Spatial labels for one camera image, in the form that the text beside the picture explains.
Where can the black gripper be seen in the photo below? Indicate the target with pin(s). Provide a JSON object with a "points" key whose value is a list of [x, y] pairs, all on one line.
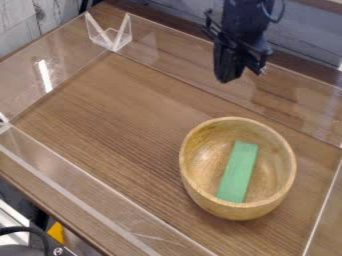
{"points": [[237, 29]]}

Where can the green foam block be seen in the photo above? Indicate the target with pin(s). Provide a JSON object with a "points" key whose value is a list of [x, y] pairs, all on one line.
{"points": [[238, 172]]}

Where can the brown wooden bowl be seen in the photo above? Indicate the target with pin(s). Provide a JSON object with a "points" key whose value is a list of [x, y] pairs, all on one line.
{"points": [[203, 156]]}

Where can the black and yellow base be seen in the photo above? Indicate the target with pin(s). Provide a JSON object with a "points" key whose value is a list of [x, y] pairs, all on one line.
{"points": [[62, 235]]}

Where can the clear acrylic corner bracket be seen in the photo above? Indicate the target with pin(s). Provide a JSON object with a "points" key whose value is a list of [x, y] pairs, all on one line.
{"points": [[110, 38]]}

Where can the clear acrylic front wall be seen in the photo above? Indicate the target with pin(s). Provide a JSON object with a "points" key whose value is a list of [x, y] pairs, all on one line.
{"points": [[109, 220]]}

